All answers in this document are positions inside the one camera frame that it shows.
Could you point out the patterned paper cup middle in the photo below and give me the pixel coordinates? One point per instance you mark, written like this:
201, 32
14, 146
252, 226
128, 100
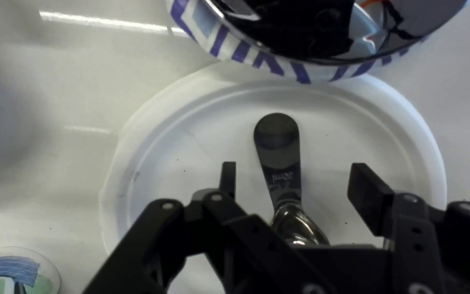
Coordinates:
27, 272

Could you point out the blue striped paper bowl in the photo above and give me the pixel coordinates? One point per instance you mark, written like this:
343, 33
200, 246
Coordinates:
201, 25

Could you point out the white paper plate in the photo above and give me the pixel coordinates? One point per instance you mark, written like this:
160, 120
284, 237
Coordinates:
177, 143

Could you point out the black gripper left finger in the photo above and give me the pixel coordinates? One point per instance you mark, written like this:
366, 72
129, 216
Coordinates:
229, 179

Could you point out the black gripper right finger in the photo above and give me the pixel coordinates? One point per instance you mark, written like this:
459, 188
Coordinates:
371, 197

